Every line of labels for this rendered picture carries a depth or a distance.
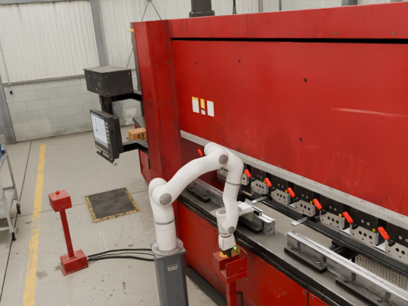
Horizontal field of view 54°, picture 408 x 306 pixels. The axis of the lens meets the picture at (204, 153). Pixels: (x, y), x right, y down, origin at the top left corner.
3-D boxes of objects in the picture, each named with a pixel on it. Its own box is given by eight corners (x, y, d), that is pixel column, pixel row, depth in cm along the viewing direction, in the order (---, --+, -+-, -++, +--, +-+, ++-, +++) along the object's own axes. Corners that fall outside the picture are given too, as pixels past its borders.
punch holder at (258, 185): (251, 188, 272) (250, 166, 266) (260, 184, 276) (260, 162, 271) (265, 195, 260) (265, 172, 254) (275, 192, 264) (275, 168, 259)
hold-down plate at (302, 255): (283, 251, 251) (283, 247, 250) (289, 248, 253) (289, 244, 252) (320, 274, 226) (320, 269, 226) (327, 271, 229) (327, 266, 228)
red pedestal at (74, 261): (58, 266, 407) (42, 192, 381) (82, 257, 420) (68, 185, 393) (64, 276, 391) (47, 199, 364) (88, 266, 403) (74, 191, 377)
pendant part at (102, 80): (97, 159, 377) (82, 68, 349) (121, 153, 389) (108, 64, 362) (117, 174, 336) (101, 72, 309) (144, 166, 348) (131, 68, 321)
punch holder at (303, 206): (293, 209, 239) (293, 183, 234) (303, 204, 244) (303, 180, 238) (312, 218, 227) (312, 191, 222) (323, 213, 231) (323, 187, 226)
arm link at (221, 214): (234, 231, 248) (228, 224, 257) (232, 212, 244) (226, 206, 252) (222, 235, 246) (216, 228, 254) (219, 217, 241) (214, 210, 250)
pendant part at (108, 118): (95, 147, 365) (88, 109, 353) (107, 144, 371) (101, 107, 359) (113, 159, 329) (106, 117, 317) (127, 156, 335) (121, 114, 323)
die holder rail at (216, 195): (189, 187, 355) (188, 178, 352) (195, 186, 358) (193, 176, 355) (221, 207, 315) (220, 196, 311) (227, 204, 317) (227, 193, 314)
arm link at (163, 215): (156, 226, 228) (152, 188, 221) (150, 213, 245) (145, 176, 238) (176, 221, 232) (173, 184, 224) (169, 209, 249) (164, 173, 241)
